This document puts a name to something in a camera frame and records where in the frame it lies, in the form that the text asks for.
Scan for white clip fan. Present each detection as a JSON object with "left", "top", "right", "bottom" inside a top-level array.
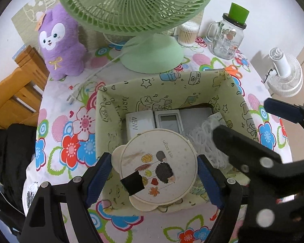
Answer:
[{"left": 266, "top": 47, "right": 304, "bottom": 97}]

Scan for black fan cable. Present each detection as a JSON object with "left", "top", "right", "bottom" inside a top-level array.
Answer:
[{"left": 262, "top": 68, "right": 274, "bottom": 84}]

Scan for green printed fabric storage box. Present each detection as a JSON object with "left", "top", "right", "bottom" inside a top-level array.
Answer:
[{"left": 95, "top": 69, "right": 259, "bottom": 214}]

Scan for cotton swab container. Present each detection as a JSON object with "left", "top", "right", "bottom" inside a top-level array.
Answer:
[{"left": 177, "top": 21, "right": 200, "bottom": 47}]

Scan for white fan power cable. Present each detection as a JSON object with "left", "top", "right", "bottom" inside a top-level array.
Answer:
[{"left": 66, "top": 51, "right": 132, "bottom": 105}]

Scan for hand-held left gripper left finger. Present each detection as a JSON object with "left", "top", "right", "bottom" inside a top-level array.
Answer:
[{"left": 20, "top": 152, "right": 112, "bottom": 243}]

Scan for white power adapter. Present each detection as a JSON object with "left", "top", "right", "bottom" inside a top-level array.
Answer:
[{"left": 180, "top": 107, "right": 214, "bottom": 132}]

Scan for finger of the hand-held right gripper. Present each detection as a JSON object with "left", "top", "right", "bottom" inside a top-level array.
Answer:
[
  {"left": 212, "top": 125, "right": 304, "bottom": 243},
  {"left": 264, "top": 98, "right": 304, "bottom": 134}
]

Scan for floral tablecloth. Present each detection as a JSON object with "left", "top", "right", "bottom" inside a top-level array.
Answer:
[{"left": 23, "top": 34, "right": 293, "bottom": 243}]

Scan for black bag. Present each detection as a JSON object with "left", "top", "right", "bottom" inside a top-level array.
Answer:
[{"left": 0, "top": 124, "right": 38, "bottom": 233}]

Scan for white printed plastic bag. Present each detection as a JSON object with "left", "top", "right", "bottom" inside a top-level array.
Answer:
[{"left": 22, "top": 178, "right": 42, "bottom": 209}]

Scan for green desk fan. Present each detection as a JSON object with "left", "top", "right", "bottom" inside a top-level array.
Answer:
[{"left": 56, "top": 0, "right": 218, "bottom": 74}]

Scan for green plastic cup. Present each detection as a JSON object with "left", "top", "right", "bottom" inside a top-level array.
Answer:
[{"left": 228, "top": 2, "right": 250, "bottom": 24}]

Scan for round hedgehog print box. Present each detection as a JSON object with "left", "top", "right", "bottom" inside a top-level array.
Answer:
[{"left": 111, "top": 129, "right": 198, "bottom": 212}]

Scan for purple plush toy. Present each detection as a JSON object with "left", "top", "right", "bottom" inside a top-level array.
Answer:
[{"left": 36, "top": 4, "right": 88, "bottom": 81}]

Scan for orange handled scissors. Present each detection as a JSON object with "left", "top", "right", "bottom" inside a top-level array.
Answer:
[{"left": 205, "top": 64, "right": 243, "bottom": 79}]

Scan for wooden chair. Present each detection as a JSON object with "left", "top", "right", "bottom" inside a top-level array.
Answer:
[{"left": 0, "top": 45, "right": 50, "bottom": 132}]

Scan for white charger block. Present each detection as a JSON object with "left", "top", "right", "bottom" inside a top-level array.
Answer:
[{"left": 126, "top": 111, "right": 155, "bottom": 142}]

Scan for grey device with display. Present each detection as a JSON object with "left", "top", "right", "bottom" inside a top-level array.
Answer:
[{"left": 154, "top": 110, "right": 183, "bottom": 134}]

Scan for glass mug jar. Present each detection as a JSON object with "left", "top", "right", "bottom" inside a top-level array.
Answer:
[{"left": 206, "top": 15, "right": 247, "bottom": 60}]

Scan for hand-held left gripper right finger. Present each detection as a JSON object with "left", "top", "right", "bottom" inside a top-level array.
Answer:
[{"left": 197, "top": 154, "right": 246, "bottom": 243}]

